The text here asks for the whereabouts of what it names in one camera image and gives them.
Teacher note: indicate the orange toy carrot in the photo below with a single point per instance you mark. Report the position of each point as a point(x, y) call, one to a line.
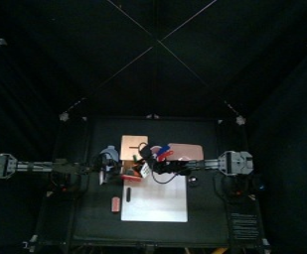
point(136, 172)

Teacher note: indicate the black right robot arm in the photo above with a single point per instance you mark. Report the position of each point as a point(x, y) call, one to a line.
point(231, 162)

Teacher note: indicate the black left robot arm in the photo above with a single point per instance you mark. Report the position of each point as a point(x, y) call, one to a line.
point(31, 166)

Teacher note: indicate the wooden drawer with red front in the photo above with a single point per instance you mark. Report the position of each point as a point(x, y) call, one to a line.
point(130, 178)

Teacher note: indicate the red plastic utensil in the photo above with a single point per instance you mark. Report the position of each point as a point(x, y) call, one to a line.
point(167, 154)

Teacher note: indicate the blue plastic utensil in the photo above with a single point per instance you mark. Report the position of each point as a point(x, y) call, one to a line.
point(164, 150)

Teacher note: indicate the pink plastic tray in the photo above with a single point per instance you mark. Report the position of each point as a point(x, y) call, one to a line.
point(187, 152)

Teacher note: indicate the small round black object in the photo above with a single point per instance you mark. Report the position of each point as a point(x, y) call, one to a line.
point(193, 181)

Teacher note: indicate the white plastic cutting board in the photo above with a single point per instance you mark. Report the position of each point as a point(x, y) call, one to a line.
point(156, 201)

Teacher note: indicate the red white striped block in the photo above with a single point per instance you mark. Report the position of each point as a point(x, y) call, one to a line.
point(116, 204)

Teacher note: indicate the white text label sticker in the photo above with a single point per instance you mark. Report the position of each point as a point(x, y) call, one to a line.
point(244, 226)

